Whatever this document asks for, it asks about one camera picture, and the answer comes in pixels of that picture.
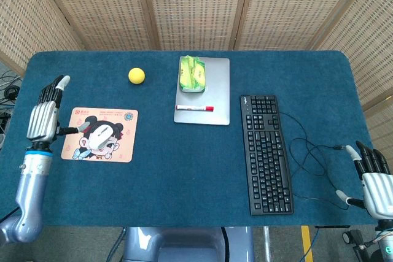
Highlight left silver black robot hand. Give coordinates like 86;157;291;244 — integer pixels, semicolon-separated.
25;74;92;145

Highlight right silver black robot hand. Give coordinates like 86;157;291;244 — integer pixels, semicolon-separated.
335;141;393;222

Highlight white wireless mouse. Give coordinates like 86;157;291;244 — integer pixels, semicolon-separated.
88;125;115;152

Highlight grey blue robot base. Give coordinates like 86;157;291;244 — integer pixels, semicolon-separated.
122;226;255;262

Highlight cartoon girl mouse pad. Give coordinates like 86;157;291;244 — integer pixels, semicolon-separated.
60;107;139;163

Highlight black caster wheel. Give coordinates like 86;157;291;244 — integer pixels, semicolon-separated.
343;230;362;244

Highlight yellow ball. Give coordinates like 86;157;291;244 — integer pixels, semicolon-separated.
128;67;146;85

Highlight black keyboard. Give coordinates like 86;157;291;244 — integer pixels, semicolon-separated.
239;94;295;217

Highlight red white marker pen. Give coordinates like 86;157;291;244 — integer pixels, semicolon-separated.
175;104;215;112

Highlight green tissue pack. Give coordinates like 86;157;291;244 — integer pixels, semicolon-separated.
179;55;207;94

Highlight blue table cloth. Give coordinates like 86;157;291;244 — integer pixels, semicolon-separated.
0;50;379;228

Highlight silver laptop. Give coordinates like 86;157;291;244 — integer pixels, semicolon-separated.
173;57;231;126

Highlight woven folding screen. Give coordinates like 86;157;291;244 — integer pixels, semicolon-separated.
0;0;393;180

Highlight black floor cables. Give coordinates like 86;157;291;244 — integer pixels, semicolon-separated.
0;70;23;109

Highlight black keyboard cable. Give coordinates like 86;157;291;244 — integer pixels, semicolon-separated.
278;111;349;210

